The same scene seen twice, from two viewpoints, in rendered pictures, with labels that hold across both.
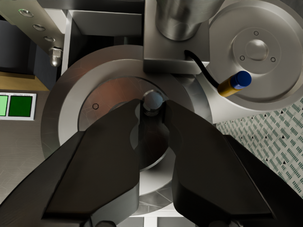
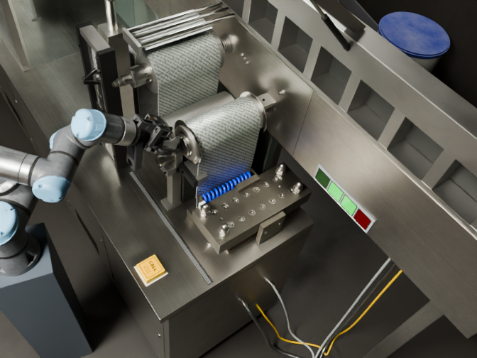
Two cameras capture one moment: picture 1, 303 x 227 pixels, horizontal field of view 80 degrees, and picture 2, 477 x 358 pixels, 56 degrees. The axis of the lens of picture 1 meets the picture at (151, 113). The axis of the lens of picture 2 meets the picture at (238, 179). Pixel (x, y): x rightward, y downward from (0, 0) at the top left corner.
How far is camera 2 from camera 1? 134 cm
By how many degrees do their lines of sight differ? 56
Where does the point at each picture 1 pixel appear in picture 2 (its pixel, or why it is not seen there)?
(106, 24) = (193, 167)
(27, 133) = (325, 160)
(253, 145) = (185, 91)
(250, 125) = (187, 97)
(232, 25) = not seen: hidden behind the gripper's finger
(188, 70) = not seen: hidden behind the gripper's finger
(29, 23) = (271, 204)
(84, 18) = (194, 172)
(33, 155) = (325, 144)
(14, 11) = (264, 211)
